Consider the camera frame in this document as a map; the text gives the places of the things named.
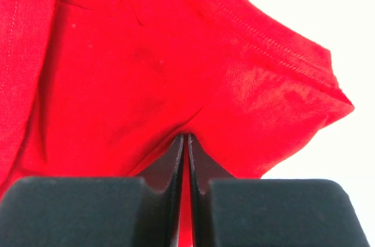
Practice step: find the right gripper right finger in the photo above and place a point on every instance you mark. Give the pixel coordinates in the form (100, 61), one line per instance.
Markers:
(227, 211)

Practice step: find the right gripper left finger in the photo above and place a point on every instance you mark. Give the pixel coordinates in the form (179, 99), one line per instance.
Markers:
(108, 211)

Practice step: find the red t shirt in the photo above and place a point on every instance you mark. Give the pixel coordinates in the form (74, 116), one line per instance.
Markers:
(101, 88)

